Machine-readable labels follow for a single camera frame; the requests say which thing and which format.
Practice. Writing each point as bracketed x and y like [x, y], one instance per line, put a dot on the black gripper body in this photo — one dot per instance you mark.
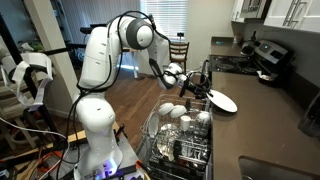
[193, 88]

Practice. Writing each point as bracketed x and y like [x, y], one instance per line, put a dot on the white round plate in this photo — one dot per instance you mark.
[153, 125]
[223, 101]

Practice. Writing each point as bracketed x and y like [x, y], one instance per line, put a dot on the metal robot base table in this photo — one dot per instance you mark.
[130, 156]

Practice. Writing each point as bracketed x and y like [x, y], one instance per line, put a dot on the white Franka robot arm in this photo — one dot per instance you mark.
[96, 116]

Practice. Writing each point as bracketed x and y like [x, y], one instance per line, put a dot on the clear glass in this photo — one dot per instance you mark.
[203, 117]

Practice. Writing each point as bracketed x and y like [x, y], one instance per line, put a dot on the white cup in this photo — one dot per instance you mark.
[185, 122]

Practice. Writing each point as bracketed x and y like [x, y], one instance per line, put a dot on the large white bowl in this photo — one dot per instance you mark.
[165, 108]

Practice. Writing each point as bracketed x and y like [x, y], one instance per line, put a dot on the black stainless stove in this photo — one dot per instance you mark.
[233, 65]

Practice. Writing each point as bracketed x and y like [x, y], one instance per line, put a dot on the wooden chair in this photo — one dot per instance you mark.
[180, 50]

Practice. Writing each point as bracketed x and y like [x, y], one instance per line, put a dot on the clear glass bowl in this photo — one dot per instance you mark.
[170, 128]

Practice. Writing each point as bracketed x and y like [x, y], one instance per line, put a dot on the small black webcam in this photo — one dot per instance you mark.
[180, 34]

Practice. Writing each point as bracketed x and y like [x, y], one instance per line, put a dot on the dark kettle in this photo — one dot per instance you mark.
[247, 49]

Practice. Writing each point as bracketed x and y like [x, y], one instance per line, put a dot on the small dark dish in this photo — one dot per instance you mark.
[266, 79]

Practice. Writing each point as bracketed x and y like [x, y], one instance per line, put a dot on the white desk wooden top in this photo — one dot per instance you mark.
[135, 65]

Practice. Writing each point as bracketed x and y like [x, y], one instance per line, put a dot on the dark glass bottle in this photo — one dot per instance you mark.
[254, 36]

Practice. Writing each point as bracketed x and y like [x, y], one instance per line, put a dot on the white window blinds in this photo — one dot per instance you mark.
[170, 13]

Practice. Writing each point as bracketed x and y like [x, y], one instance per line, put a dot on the black and orange clamp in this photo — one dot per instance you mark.
[141, 165]
[119, 131]

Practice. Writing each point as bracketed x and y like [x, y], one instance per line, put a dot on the narrow white cabinet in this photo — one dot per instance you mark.
[237, 10]

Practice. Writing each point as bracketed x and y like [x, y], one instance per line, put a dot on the stainless microwave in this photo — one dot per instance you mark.
[253, 8]

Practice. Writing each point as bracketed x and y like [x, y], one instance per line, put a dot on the kitchen sink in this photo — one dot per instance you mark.
[273, 171]

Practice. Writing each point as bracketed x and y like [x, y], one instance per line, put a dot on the white upper cabinet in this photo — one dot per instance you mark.
[276, 13]

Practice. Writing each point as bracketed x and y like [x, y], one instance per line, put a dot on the white pillar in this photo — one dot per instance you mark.
[50, 33]

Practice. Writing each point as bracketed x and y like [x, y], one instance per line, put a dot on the black metal frame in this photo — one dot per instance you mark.
[33, 90]

